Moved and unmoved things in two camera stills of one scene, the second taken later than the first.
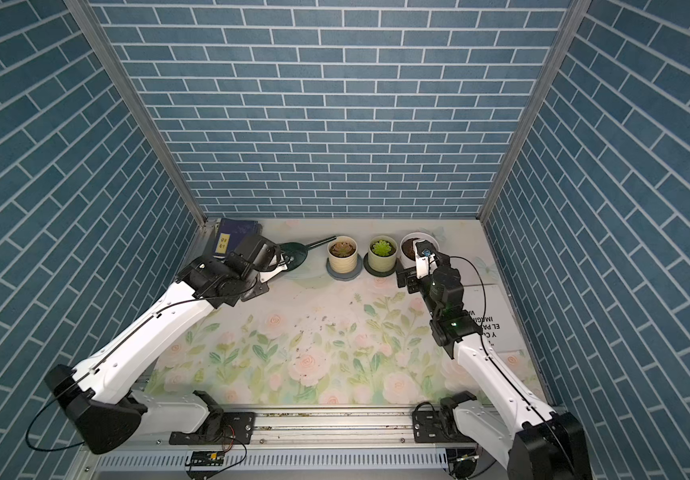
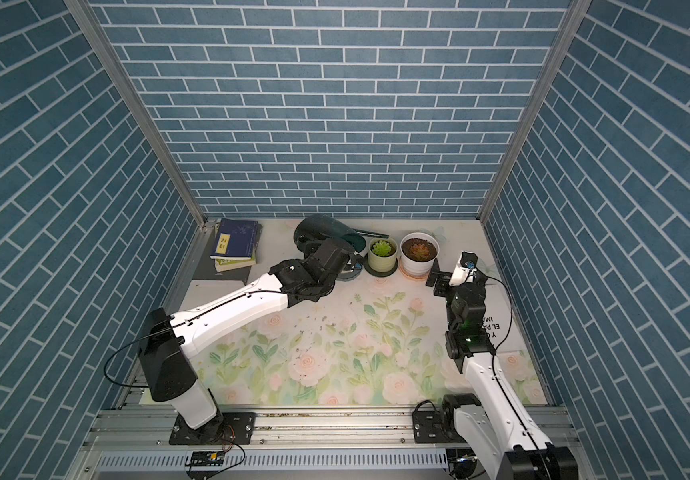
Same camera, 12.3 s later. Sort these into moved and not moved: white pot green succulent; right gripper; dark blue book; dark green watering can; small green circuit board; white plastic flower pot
Moved: right gripper; dark green watering can
Not moved: white plastic flower pot; small green circuit board; white pot green succulent; dark blue book
